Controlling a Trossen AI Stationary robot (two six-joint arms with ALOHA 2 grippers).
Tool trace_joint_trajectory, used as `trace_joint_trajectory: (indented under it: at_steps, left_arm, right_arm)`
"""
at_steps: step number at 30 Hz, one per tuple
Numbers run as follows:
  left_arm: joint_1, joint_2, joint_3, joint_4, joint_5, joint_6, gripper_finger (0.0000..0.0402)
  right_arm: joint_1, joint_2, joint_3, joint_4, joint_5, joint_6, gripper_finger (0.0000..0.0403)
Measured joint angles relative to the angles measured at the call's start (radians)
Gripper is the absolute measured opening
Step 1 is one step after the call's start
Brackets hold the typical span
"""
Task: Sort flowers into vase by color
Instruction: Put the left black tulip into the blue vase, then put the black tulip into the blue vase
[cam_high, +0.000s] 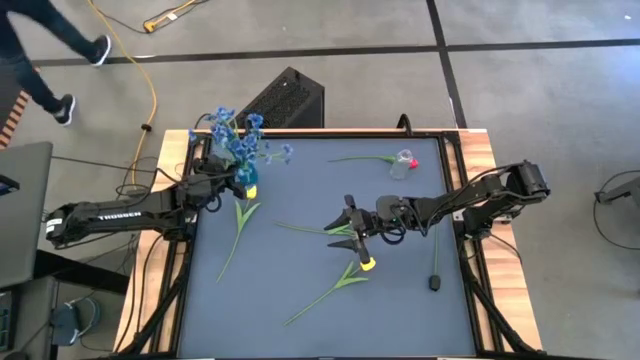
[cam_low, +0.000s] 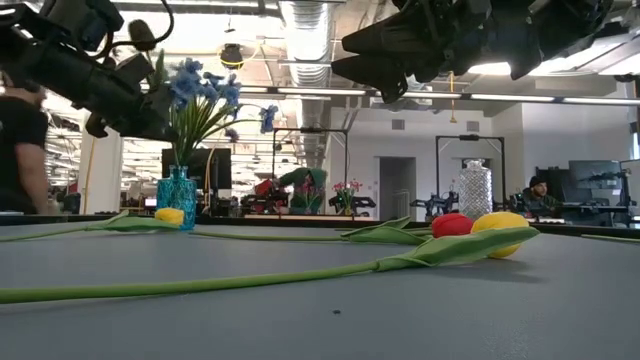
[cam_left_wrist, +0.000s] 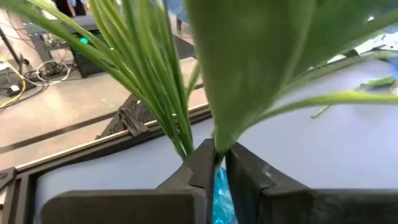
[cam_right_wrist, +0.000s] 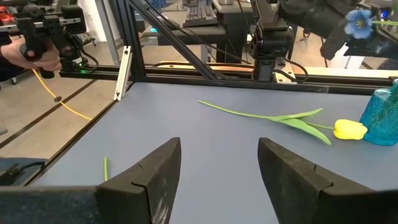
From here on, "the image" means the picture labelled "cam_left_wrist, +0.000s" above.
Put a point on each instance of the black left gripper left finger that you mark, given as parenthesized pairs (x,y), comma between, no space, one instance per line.
(124,208)

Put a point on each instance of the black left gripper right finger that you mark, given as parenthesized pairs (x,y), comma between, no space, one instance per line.
(311,208)

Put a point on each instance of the red artificial tulip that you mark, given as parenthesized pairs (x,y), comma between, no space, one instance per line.
(377,82)

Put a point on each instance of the blue glass vase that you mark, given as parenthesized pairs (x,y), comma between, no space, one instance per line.
(222,202)

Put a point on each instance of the grey-blue table mat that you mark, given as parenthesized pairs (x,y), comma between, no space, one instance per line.
(311,149)

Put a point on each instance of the black computer with green light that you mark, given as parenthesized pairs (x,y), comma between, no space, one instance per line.
(90,62)

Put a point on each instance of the black power adapter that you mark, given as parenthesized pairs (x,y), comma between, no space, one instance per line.
(14,90)

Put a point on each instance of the person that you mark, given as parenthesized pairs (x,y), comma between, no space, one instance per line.
(66,6)

